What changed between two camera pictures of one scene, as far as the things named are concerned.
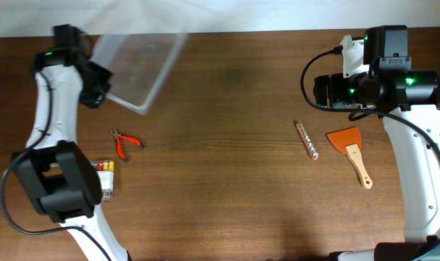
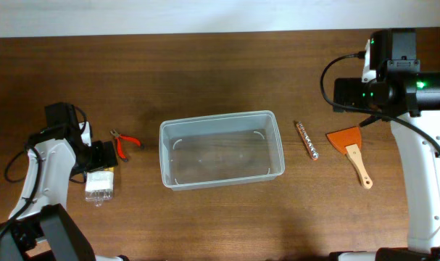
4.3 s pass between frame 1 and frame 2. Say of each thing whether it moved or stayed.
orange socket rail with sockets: stayed
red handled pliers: stayed
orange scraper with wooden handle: stayed
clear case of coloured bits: stayed
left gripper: moved
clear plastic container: moved
